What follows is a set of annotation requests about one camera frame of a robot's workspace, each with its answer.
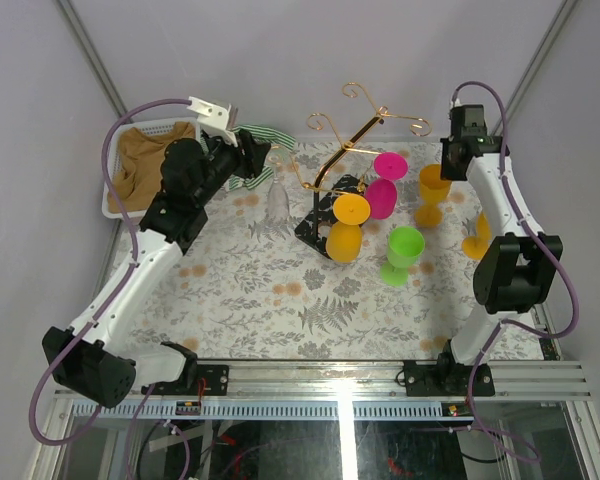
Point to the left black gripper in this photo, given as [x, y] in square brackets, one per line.
[249, 156]

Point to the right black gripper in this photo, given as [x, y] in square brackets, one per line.
[446, 171]

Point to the clear wine glass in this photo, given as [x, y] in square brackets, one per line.
[277, 209]

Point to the orange wine glass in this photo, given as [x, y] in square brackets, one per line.
[433, 190]
[345, 236]
[476, 244]

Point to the gold wine glass rack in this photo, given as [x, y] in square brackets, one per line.
[324, 199]

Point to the pink plastic wine glass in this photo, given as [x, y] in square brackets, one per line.
[382, 193]

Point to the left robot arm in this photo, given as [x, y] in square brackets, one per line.
[91, 356]

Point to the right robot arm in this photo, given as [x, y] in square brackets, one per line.
[515, 273]

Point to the green plastic wine glass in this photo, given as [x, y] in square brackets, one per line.
[404, 248]

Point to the green striped cloth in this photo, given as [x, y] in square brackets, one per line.
[261, 134]

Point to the white plastic basket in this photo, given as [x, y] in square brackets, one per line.
[112, 161]

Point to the brown cloth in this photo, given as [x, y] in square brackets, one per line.
[141, 153]

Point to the floral table mat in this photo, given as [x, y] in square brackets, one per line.
[249, 288]

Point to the aluminium front rail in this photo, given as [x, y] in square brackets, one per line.
[513, 380]

